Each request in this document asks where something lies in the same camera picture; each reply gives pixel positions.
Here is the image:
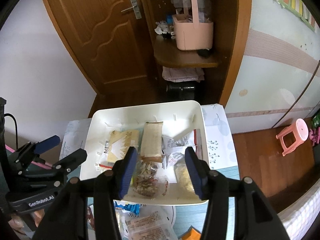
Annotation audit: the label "clear packet beige biscuit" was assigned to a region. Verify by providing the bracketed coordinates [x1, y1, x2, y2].
[174, 159, 195, 194]

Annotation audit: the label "clear bag mixed nuts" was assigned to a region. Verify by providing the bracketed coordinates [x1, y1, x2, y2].
[133, 160, 169, 199]

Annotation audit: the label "long beige cracker packet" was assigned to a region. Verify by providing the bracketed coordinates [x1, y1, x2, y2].
[140, 122, 163, 163]

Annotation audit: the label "blue white snack packet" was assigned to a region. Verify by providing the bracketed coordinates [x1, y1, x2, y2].
[114, 200, 140, 216]

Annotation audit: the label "teal striped table mat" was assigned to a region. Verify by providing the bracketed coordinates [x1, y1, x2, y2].
[67, 166, 240, 239]

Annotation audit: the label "red snack packet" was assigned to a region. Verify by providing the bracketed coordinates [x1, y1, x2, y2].
[86, 206, 95, 231]

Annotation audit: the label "yellow cake packet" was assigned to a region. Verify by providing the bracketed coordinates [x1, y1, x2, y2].
[106, 129, 139, 163]

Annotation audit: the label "orange white snack packet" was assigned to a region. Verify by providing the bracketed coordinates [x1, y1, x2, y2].
[180, 226, 201, 240]

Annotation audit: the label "white crumpled snack packet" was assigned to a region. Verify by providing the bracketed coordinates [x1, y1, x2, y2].
[162, 129, 197, 155]

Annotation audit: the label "clear packet printed wafers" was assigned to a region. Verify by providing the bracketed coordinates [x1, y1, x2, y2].
[126, 211, 178, 240]

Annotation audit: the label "white plastic bin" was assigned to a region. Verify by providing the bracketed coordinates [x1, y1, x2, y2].
[80, 100, 208, 205]

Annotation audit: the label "pink plastic stool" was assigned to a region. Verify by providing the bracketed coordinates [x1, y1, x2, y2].
[276, 118, 309, 156]

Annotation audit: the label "folded cloth stack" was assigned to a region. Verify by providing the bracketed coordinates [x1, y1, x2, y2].
[162, 67, 204, 82]

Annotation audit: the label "brown wooden door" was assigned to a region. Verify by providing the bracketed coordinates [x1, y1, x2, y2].
[43, 0, 159, 105]

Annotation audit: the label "pink storage basket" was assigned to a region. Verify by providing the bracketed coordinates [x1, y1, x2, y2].
[172, 0, 214, 50]

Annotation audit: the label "white plush toy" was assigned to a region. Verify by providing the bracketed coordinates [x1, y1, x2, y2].
[155, 21, 172, 35]

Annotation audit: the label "wooden corner shelf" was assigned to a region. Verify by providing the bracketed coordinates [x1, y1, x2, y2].
[142, 0, 244, 71]

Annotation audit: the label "silver door handle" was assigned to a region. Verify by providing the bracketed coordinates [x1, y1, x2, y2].
[121, 0, 142, 20]

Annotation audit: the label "wall poster chart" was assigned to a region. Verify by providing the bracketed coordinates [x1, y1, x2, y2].
[275, 0, 318, 32]

